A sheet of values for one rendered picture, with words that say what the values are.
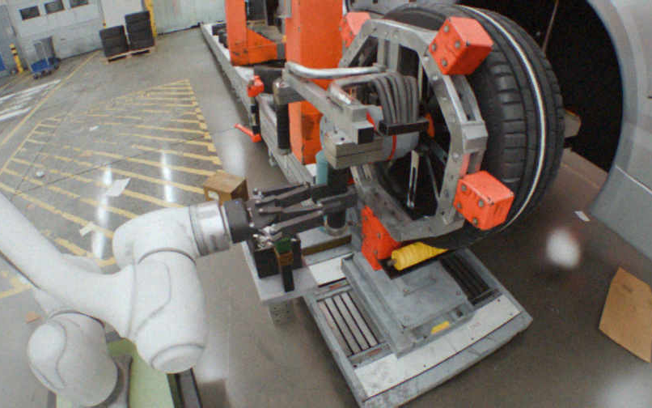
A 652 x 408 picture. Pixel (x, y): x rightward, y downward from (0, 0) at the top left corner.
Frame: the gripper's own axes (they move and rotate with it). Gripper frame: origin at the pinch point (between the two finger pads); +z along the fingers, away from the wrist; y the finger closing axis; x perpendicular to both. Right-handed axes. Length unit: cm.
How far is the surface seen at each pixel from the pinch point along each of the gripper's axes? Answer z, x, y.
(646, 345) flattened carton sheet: 140, -82, 68
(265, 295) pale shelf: -14.8, -37.9, -11.9
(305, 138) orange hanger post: 15, -19, -59
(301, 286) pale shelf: -4.1, -37.9, -11.8
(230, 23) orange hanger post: 16, 10, -253
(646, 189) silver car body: 66, 7, 34
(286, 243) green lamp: -7.2, -18.2, -10.1
